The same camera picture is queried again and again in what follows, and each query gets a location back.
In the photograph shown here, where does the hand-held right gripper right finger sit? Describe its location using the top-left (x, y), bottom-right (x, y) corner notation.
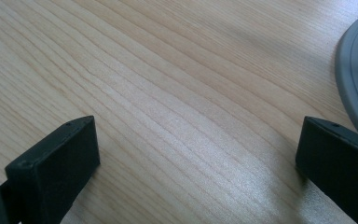
top-left (296, 116), bottom-right (358, 224)

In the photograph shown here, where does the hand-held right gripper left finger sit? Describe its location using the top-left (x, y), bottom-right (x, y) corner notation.
top-left (5, 115), bottom-right (101, 224)

